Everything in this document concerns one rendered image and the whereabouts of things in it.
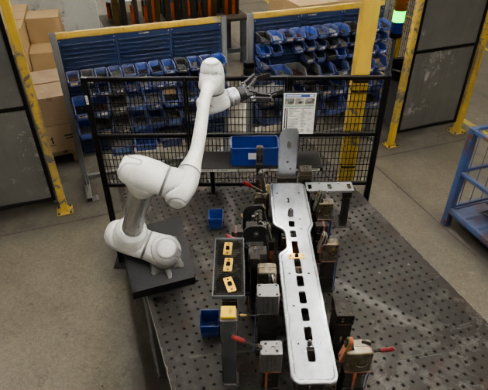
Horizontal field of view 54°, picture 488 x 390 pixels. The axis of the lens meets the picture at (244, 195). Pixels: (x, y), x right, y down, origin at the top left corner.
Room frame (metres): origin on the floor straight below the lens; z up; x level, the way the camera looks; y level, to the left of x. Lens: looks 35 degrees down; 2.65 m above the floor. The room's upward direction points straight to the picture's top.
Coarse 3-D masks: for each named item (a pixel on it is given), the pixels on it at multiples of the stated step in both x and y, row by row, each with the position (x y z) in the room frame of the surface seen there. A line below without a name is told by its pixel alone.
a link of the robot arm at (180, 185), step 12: (180, 168) 1.68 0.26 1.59; (192, 168) 1.68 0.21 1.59; (168, 180) 1.58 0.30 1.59; (180, 180) 1.60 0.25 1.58; (192, 180) 1.62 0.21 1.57; (168, 192) 1.56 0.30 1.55; (180, 192) 1.55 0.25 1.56; (192, 192) 1.59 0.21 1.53; (168, 204) 1.55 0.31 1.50; (180, 204) 1.53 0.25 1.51
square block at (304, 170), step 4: (300, 168) 2.51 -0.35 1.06; (304, 168) 2.51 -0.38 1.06; (308, 168) 2.51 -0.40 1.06; (300, 172) 2.48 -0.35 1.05; (304, 172) 2.48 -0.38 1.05; (308, 172) 2.48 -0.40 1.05; (300, 176) 2.48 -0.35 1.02; (304, 176) 2.48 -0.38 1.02; (308, 176) 2.48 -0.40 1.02; (300, 180) 2.48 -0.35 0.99; (304, 180) 2.48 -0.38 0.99; (308, 180) 2.48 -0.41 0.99; (304, 184) 2.48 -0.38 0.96; (308, 188) 2.48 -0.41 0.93; (308, 192) 2.48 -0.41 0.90; (308, 196) 2.48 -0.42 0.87; (308, 200) 2.48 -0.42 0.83
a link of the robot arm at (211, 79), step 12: (204, 60) 2.09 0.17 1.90; (216, 60) 2.08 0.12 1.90; (204, 72) 2.05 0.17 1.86; (216, 72) 2.05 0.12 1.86; (204, 84) 2.02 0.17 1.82; (216, 84) 2.03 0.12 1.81; (204, 96) 1.96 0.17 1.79; (204, 108) 1.92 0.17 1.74; (204, 120) 1.89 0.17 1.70; (204, 132) 1.87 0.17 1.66; (192, 144) 1.83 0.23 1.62; (204, 144) 1.85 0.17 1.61; (192, 156) 1.75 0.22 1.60
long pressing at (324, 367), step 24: (288, 192) 2.34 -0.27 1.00; (288, 216) 2.10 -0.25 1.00; (288, 240) 1.89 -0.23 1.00; (288, 264) 1.72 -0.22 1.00; (312, 264) 1.72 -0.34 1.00; (288, 288) 1.56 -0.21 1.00; (312, 288) 1.56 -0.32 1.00; (288, 312) 1.41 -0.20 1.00; (312, 312) 1.41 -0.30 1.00; (288, 336) 1.28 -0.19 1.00; (312, 336) 1.28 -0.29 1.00; (288, 360) 1.17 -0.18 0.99; (312, 384) 1.07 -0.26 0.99
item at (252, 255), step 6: (252, 252) 1.70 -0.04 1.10; (258, 252) 1.70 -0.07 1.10; (252, 258) 1.66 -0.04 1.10; (258, 258) 1.66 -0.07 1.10; (252, 264) 1.65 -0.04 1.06; (252, 270) 1.66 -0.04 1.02; (252, 276) 1.66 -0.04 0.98; (252, 282) 1.66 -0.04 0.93; (252, 288) 1.66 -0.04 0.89; (252, 294) 1.66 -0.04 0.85; (252, 300) 1.66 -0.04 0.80; (252, 306) 1.66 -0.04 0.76; (252, 312) 1.66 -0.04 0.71
